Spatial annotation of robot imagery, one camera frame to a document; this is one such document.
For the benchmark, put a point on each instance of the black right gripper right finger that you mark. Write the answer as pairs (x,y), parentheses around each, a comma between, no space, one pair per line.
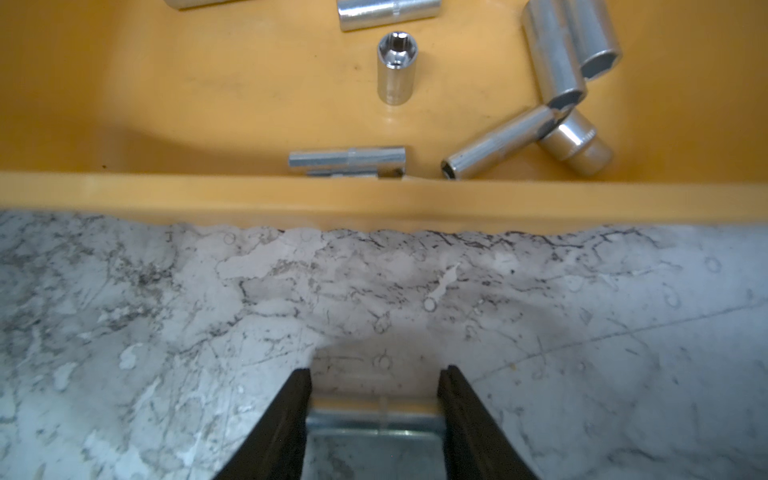
(474,445)

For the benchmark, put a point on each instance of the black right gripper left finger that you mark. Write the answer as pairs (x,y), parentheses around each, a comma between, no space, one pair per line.
(275,447)

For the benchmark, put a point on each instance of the knurled short silver socket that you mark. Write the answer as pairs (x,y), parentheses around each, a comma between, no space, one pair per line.
(343,173)

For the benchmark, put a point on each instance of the thin long silver socket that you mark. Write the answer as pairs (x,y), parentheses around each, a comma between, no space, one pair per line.
(387,161)

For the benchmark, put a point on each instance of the slanted long silver socket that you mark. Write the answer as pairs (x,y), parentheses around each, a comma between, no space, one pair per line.
(493,147)

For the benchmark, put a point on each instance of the stepped chrome silver socket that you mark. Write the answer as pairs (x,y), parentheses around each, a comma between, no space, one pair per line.
(575,142)

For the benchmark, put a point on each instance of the silver socket box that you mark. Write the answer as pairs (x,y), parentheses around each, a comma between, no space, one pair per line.
(595,39)

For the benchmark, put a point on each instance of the wide hex silver socket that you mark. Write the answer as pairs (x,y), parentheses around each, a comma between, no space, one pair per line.
(191,4)

